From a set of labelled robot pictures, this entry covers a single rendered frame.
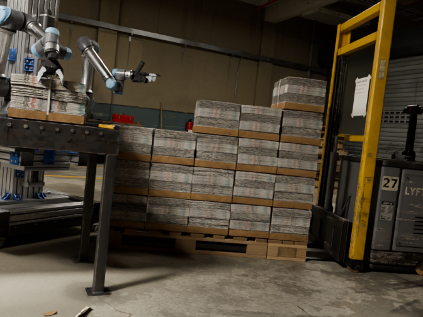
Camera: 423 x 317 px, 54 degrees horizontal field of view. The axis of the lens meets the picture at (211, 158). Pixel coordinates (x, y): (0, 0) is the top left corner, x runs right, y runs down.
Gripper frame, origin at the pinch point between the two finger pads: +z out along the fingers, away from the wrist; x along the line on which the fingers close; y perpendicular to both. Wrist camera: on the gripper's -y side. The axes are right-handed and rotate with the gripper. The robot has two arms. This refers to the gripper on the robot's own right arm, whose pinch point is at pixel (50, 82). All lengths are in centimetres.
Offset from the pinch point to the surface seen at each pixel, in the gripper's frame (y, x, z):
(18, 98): 12.0, 14.1, 4.7
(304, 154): 17, -170, 18
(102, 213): 3, -26, 69
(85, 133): -16.0, -14.7, 36.3
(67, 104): 11.6, -9.7, 4.7
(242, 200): 46, -131, 43
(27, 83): 7.3, 10.6, -1.8
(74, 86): 6.1, -12.7, -3.6
